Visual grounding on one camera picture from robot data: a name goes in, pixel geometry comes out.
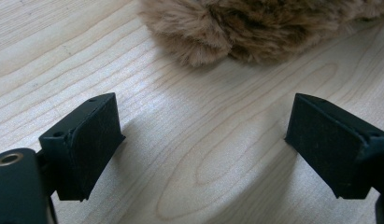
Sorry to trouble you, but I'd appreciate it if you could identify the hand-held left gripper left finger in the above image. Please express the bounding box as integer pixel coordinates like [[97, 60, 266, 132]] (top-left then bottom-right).
[[38, 91, 126, 203]]

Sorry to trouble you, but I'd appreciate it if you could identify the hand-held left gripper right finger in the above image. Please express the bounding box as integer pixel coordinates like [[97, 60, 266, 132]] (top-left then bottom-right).
[[284, 92, 384, 200]]

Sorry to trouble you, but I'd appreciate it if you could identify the brown plush toy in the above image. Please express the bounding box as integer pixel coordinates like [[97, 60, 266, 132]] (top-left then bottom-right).
[[138, 0, 384, 68]]

